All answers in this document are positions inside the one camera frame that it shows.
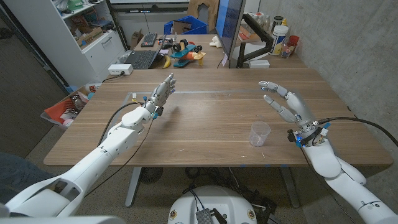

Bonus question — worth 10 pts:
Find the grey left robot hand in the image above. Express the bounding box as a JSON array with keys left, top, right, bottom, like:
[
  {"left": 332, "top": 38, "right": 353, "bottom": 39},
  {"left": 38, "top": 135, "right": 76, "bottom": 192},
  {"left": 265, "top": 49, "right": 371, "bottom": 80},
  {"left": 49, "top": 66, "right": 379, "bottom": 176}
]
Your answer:
[{"left": 144, "top": 73, "right": 177, "bottom": 114}]

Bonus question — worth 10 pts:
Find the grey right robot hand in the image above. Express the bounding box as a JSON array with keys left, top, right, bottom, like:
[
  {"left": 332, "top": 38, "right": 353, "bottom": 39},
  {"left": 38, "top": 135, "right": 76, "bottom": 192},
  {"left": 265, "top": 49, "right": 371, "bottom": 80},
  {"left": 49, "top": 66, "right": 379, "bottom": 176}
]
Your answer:
[{"left": 258, "top": 80, "right": 317, "bottom": 129}]

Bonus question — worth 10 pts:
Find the clear plastic measuring cup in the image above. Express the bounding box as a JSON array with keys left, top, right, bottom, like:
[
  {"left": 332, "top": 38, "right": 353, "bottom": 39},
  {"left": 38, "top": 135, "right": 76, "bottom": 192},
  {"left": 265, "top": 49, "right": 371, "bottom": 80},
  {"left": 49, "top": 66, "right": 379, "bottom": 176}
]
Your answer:
[{"left": 249, "top": 121, "right": 271, "bottom": 147}]

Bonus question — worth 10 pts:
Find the red plastic cup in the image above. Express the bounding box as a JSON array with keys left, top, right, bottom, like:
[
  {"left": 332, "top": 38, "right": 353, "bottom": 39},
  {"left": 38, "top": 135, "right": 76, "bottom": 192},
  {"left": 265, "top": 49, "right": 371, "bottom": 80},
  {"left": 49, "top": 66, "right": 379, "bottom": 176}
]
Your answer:
[{"left": 287, "top": 35, "right": 300, "bottom": 54}]

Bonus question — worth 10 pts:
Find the black laptop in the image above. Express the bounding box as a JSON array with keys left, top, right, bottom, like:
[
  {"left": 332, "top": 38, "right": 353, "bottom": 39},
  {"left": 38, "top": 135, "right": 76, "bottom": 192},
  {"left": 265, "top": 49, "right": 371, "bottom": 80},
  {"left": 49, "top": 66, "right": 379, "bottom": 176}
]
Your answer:
[{"left": 124, "top": 34, "right": 167, "bottom": 70}]

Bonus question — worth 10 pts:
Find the colourful wooden toy airplane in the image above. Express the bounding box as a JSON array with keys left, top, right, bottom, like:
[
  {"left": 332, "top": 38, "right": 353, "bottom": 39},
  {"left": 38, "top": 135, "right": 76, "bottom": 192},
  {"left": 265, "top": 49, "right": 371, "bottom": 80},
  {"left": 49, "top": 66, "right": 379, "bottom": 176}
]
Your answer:
[{"left": 170, "top": 39, "right": 207, "bottom": 68}]

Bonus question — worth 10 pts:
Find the white power strip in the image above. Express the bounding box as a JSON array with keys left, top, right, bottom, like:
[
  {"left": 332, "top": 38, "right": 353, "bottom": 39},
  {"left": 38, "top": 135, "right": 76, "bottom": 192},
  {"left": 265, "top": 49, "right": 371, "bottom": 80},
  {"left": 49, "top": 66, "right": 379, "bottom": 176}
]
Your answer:
[{"left": 108, "top": 63, "right": 134, "bottom": 76}]

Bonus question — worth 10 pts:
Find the black keyboard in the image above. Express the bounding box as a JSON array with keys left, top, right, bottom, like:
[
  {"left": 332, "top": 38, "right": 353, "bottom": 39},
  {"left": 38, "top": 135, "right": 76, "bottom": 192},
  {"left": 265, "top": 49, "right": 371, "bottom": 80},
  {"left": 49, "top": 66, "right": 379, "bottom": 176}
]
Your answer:
[{"left": 140, "top": 32, "right": 159, "bottom": 48}]

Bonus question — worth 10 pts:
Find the small white box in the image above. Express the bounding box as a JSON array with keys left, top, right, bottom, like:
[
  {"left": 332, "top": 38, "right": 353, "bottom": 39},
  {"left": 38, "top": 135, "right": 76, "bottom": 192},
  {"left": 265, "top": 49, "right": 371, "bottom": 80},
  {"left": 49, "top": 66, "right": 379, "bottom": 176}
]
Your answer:
[{"left": 248, "top": 59, "right": 271, "bottom": 70}]

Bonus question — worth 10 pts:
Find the clear glass jar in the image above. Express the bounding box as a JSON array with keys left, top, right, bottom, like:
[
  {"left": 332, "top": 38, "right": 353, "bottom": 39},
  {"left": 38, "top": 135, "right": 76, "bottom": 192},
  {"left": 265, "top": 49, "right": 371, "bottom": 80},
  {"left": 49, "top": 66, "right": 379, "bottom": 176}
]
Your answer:
[{"left": 281, "top": 42, "right": 295, "bottom": 59}]

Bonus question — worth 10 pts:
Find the small cardboard box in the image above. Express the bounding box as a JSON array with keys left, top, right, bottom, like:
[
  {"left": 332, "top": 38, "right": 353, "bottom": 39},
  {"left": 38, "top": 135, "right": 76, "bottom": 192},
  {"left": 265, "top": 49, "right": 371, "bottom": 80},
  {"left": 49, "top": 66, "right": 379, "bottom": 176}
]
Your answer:
[{"left": 129, "top": 29, "right": 145, "bottom": 49}]

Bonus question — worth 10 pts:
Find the white canister with blue label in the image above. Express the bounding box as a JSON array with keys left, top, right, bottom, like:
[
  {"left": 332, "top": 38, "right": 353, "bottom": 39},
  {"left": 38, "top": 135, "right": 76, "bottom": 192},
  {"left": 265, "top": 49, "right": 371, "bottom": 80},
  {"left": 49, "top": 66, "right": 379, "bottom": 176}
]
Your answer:
[{"left": 269, "top": 25, "right": 290, "bottom": 57}]

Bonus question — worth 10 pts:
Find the small white figure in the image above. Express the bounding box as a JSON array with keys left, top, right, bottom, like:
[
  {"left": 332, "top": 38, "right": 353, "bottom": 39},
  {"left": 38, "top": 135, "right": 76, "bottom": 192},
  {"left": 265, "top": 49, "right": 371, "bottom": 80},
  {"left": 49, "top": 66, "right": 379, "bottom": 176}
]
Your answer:
[{"left": 209, "top": 35, "right": 223, "bottom": 49}]

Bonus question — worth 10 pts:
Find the blue plastic bin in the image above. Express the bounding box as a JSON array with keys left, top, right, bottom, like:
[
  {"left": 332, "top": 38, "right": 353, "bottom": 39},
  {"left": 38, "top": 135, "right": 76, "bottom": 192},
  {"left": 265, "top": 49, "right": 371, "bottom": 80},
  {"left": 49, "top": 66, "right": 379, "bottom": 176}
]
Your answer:
[{"left": 164, "top": 15, "right": 208, "bottom": 35}]

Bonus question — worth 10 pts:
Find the grey table leg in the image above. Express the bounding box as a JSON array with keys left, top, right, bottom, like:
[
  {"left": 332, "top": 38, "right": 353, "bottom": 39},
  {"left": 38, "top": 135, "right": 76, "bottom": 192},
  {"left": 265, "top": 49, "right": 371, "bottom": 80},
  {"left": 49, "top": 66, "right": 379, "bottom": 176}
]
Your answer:
[
  {"left": 278, "top": 166, "right": 301, "bottom": 209},
  {"left": 124, "top": 166, "right": 142, "bottom": 208}
]

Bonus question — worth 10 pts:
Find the black floor fan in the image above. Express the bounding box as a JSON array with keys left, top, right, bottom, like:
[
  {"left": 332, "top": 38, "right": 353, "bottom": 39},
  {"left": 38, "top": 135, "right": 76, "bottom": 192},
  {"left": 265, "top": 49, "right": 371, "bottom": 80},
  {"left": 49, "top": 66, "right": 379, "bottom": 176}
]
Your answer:
[{"left": 139, "top": 167, "right": 164, "bottom": 185}]

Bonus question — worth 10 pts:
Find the dark bottle with black lid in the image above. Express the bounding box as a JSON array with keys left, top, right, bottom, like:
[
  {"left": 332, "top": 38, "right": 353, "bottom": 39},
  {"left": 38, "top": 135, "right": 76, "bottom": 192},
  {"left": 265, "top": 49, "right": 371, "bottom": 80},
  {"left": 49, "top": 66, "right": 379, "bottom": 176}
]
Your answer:
[{"left": 272, "top": 16, "right": 284, "bottom": 32}]

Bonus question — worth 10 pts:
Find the cardboard box on shelf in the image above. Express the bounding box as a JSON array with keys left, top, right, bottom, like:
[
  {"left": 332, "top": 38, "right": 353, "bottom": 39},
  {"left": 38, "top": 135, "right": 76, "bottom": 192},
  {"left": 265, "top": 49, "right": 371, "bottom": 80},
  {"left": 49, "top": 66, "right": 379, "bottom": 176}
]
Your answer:
[{"left": 76, "top": 26, "right": 104, "bottom": 48}]

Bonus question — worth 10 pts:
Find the brown cardboard cutout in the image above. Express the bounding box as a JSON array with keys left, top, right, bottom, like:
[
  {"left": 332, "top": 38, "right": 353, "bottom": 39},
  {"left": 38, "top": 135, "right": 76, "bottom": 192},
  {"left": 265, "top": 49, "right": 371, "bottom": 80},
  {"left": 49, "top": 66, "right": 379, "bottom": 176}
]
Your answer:
[{"left": 187, "top": 0, "right": 220, "bottom": 24}]

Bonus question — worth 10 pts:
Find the clear floor bin with clutter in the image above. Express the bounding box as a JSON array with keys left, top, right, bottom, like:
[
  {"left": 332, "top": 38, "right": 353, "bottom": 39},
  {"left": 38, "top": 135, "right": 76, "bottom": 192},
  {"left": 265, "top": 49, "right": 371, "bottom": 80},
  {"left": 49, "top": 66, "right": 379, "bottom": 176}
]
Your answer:
[{"left": 40, "top": 82, "right": 103, "bottom": 129}]

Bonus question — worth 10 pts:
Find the black flat computer monitor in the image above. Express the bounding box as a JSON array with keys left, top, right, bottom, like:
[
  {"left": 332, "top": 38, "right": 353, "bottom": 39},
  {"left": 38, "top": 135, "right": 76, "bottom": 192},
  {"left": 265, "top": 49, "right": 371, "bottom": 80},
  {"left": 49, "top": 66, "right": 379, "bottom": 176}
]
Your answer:
[{"left": 215, "top": 0, "right": 247, "bottom": 68}]

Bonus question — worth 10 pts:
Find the white shelf cabinet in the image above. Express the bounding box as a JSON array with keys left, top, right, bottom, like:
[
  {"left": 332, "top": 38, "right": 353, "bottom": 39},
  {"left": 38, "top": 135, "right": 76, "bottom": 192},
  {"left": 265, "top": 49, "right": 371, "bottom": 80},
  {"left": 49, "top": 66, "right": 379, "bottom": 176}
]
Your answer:
[{"left": 2, "top": 0, "right": 127, "bottom": 88}]

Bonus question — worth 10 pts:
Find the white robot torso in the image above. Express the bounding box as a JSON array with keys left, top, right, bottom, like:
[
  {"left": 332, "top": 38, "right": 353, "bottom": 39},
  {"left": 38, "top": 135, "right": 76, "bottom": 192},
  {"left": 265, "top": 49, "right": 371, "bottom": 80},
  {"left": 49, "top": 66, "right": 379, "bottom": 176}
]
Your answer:
[{"left": 167, "top": 185, "right": 258, "bottom": 224}]

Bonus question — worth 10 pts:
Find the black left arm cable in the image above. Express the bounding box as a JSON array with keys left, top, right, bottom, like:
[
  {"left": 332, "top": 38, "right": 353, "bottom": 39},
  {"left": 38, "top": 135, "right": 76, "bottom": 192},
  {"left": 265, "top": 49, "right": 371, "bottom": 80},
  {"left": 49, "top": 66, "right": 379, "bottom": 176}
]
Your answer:
[
  {"left": 83, "top": 116, "right": 155, "bottom": 198},
  {"left": 97, "top": 101, "right": 144, "bottom": 147}
]

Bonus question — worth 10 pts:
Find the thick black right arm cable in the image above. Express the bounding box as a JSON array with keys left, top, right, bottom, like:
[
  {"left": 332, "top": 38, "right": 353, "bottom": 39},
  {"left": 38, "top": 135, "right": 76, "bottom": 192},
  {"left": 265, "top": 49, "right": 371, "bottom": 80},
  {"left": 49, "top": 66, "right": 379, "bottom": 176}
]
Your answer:
[{"left": 316, "top": 116, "right": 398, "bottom": 147}]

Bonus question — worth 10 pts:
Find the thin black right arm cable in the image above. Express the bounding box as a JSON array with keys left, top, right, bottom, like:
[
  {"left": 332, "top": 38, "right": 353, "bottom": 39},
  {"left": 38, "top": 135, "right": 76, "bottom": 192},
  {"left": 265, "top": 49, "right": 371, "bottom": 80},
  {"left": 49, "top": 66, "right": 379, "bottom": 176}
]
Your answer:
[{"left": 300, "top": 146, "right": 357, "bottom": 223}]

